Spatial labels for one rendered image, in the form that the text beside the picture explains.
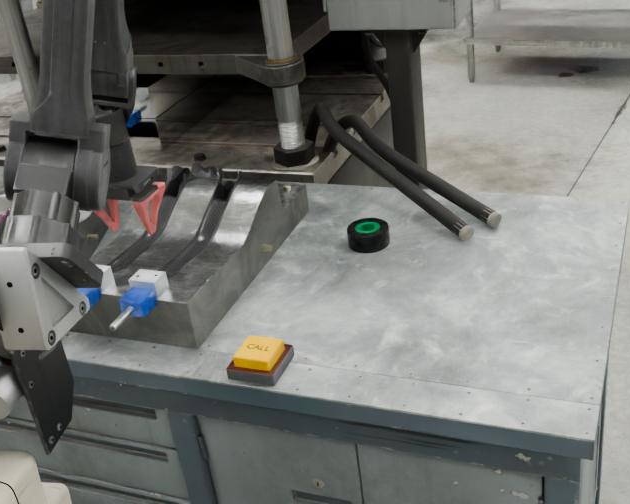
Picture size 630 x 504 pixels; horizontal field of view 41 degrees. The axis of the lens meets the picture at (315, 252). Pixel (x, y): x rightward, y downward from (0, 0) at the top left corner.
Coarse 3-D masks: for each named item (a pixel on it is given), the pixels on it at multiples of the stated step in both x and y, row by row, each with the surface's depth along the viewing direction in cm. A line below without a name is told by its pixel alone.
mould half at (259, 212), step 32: (192, 192) 161; (256, 192) 157; (288, 192) 172; (128, 224) 161; (192, 224) 156; (224, 224) 154; (256, 224) 154; (288, 224) 168; (96, 256) 152; (160, 256) 149; (224, 256) 147; (256, 256) 155; (128, 288) 140; (192, 288) 137; (224, 288) 145; (96, 320) 143; (128, 320) 140; (160, 320) 137; (192, 320) 135
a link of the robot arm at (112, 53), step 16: (96, 0) 106; (112, 0) 106; (96, 16) 108; (112, 16) 108; (96, 32) 110; (112, 32) 110; (128, 32) 115; (96, 48) 112; (112, 48) 112; (128, 48) 115; (96, 64) 114; (112, 64) 114; (128, 64) 116; (96, 80) 117; (112, 80) 117; (128, 80) 118; (112, 96) 120
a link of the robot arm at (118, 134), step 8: (96, 104) 123; (96, 112) 120; (104, 112) 120; (112, 112) 120; (120, 112) 122; (96, 120) 120; (104, 120) 120; (112, 120) 121; (120, 120) 122; (112, 128) 121; (120, 128) 122; (112, 136) 122; (120, 136) 122; (128, 136) 124; (112, 144) 122
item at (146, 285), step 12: (132, 276) 138; (144, 276) 137; (156, 276) 137; (132, 288) 137; (144, 288) 136; (156, 288) 136; (120, 300) 134; (132, 300) 133; (144, 300) 133; (132, 312) 133; (144, 312) 134; (120, 324) 130
